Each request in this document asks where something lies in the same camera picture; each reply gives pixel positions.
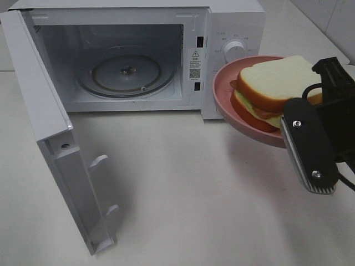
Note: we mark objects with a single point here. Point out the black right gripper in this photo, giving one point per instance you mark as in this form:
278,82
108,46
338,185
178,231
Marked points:
337,111

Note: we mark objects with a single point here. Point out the white bread sandwich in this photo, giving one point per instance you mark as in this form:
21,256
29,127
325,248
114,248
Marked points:
262,90

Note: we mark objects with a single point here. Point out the pink plate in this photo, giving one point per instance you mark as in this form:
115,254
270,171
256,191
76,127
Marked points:
222,92

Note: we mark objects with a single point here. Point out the white upper power knob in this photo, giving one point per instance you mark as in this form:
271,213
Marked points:
234,49

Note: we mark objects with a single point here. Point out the white warning label sticker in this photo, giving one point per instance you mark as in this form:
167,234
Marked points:
195,63

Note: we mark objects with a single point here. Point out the glass turntable plate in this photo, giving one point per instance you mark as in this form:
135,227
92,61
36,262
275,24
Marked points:
126,71

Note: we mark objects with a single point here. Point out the white microwave oven body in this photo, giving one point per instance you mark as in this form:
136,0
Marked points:
67,29

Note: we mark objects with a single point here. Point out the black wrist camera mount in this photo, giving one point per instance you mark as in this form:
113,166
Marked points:
309,147

